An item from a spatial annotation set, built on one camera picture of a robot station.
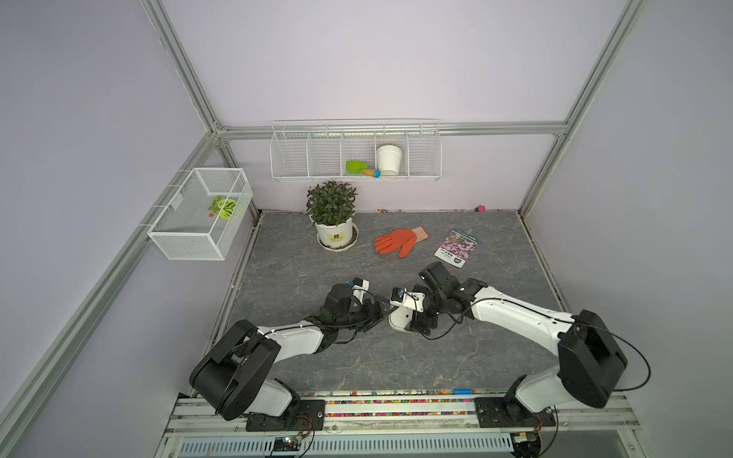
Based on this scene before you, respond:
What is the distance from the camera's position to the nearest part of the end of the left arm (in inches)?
26.9

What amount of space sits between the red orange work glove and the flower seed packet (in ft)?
0.28

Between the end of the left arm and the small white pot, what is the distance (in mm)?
415

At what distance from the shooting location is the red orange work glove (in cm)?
110

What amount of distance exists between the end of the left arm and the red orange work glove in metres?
0.34

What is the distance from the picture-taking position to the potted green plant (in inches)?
38.7

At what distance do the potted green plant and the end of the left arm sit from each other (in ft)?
1.08

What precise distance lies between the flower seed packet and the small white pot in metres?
0.36

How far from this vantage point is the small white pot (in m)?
0.93

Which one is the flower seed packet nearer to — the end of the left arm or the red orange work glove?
the red orange work glove

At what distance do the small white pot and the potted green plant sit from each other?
0.54 ft

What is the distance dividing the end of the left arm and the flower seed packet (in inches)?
15.9
